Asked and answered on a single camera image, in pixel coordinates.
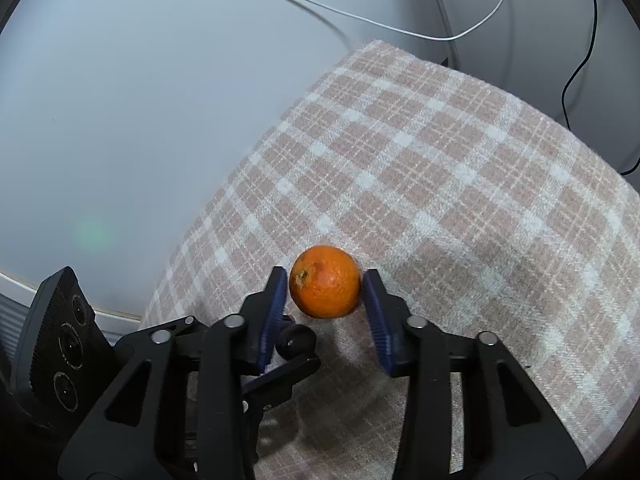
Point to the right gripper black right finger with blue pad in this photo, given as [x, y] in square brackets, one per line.
[472, 411]

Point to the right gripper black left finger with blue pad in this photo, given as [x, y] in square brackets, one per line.
[188, 399]

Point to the orange fruit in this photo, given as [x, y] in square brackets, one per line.
[325, 282]

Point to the pink plaid tablecloth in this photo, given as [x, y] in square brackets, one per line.
[478, 210]

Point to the black camera module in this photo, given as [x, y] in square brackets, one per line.
[62, 363]

